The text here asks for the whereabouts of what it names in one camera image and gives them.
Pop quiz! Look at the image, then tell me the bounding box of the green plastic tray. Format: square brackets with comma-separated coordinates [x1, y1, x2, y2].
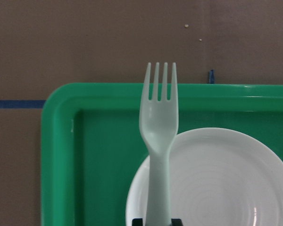
[41, 83, 283, 226]

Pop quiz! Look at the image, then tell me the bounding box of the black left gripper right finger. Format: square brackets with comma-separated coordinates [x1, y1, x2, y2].
[171, 218, 182, 226]

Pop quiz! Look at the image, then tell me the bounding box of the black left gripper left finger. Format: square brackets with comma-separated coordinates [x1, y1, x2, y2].
[132, 218, 144, 226]

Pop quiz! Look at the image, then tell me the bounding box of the white round plate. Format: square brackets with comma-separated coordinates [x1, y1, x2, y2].
[125, 127, 283, 226]

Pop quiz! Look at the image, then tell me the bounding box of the pale green plastic fork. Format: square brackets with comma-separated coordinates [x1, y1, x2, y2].
[139, 63, 179, 226]

